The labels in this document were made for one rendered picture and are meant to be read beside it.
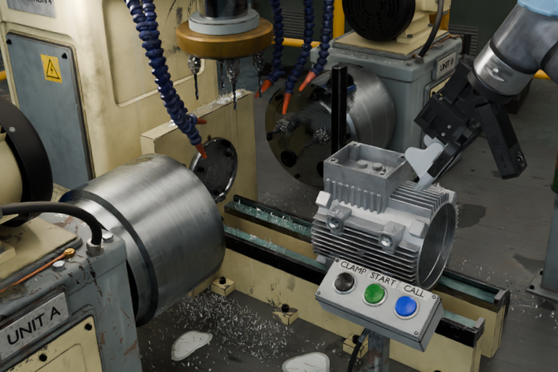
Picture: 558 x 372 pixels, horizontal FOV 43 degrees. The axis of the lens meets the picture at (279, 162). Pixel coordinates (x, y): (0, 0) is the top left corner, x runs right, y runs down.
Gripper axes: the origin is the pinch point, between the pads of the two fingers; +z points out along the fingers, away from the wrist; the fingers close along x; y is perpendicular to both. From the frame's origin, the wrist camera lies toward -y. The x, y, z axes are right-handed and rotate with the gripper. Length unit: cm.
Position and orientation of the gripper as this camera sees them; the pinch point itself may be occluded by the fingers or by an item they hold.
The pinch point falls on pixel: (430, 182)
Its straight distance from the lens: 112.5
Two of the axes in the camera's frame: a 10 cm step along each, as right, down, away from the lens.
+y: -7.1, -6.6, 2.5
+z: -3.8, 6.5, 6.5
